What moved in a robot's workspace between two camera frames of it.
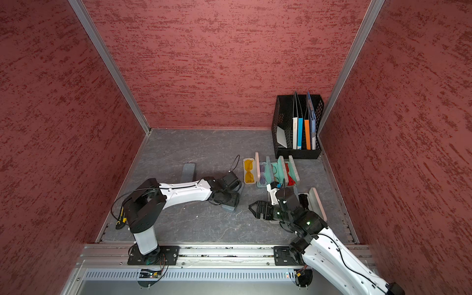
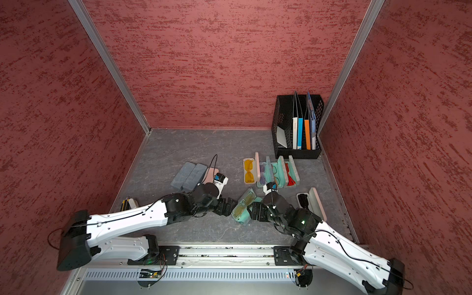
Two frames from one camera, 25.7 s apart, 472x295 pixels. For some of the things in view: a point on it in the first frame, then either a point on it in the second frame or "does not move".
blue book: (313, 122) does not move
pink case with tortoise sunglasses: (311, 201) to (209, 174)
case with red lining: (292, 177) does not move
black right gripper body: (273, 212) does not move
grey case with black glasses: (228, 198) to (195, 177)
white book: (295, 122) does not move
